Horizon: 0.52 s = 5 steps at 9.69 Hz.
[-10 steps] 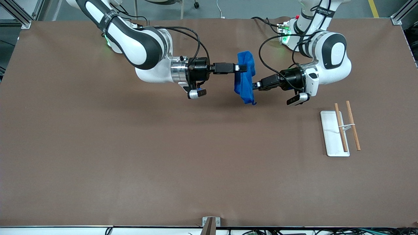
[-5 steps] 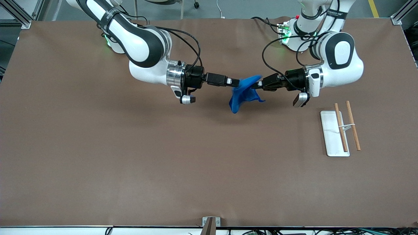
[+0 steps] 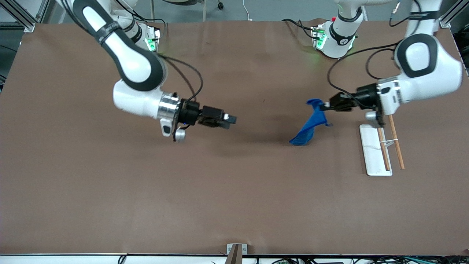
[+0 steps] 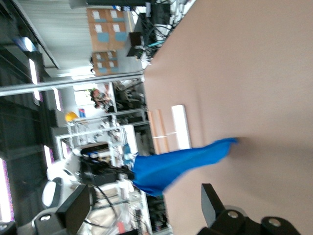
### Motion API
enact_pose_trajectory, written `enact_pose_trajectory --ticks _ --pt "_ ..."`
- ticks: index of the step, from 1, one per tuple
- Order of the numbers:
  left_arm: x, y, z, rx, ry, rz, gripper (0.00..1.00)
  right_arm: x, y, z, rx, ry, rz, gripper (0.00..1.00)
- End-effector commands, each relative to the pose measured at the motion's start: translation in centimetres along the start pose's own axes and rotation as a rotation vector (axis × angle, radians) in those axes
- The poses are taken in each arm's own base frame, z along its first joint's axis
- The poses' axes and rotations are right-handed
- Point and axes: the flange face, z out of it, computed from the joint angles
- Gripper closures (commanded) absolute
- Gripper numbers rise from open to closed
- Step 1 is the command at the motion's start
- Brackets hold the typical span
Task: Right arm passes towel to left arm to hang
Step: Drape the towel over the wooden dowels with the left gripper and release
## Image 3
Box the blue microfibre towel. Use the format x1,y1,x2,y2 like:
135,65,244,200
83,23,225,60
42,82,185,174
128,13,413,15
288,98,333,147

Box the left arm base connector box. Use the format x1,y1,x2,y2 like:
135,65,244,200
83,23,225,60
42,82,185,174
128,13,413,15
311,16,337,51

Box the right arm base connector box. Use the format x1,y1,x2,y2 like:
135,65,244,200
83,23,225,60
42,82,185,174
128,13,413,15
145,25,162,52

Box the wooden rack rod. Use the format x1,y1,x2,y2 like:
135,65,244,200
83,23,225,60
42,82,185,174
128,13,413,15
377,126,391,172
388,114,406,170

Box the chair base legs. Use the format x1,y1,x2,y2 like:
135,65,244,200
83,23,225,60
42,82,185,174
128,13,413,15
149,0,207,22

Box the white rack base plate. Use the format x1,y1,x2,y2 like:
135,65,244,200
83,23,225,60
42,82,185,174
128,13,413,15
359,124,393,177

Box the black left arm base cable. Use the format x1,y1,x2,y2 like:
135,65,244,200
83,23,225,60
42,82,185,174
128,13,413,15
281,18,316,40

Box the black arm base cable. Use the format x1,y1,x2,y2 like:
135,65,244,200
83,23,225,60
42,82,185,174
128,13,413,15
281,18,316,40
136,14,167,28

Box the black right arm base cable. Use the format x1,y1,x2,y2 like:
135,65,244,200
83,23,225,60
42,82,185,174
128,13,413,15
136,14,167,28

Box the aluminium frame post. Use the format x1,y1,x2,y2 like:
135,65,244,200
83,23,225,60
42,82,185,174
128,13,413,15
0,0,51,33
439,0,469,29

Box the metal table edge bracket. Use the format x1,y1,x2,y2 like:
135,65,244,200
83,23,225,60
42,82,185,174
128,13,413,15
226,243,248,256

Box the brown camera mount post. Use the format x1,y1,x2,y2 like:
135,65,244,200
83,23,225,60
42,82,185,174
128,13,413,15
226,244,243,264

